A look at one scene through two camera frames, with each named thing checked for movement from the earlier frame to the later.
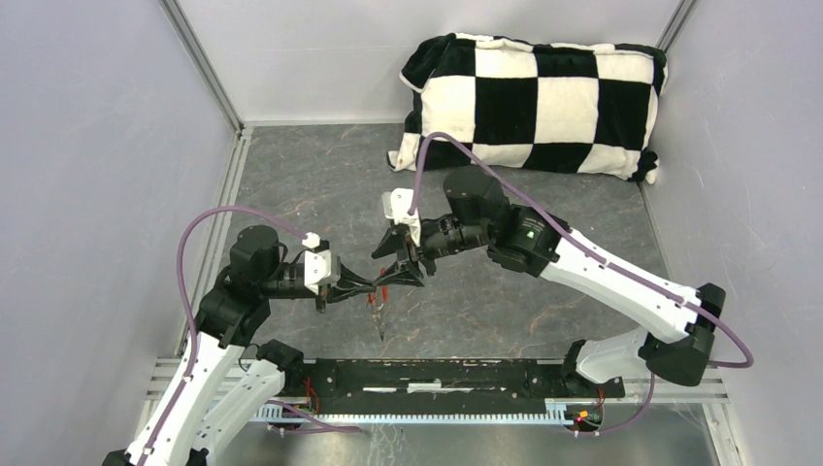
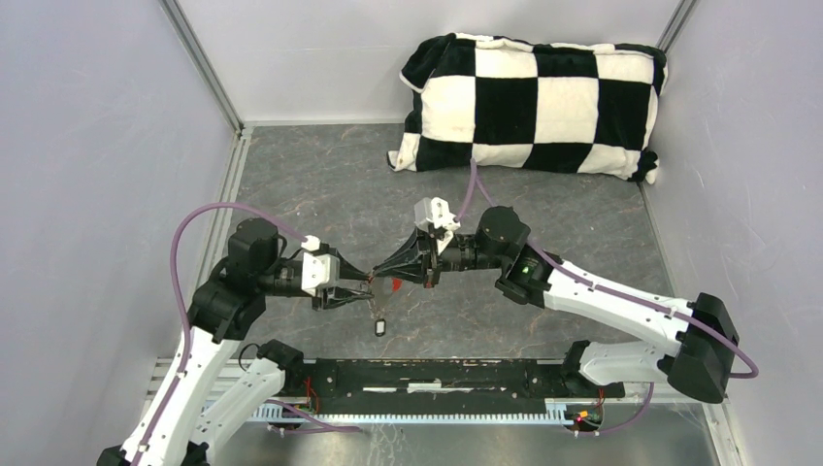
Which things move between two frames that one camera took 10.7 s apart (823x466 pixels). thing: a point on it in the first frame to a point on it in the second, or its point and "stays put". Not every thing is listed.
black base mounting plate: x=444 y=380 stays put
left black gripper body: x=323 y=290 stays put
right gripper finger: x=392 y=242 to x=409 y=249
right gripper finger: x=400 y=273 stays put
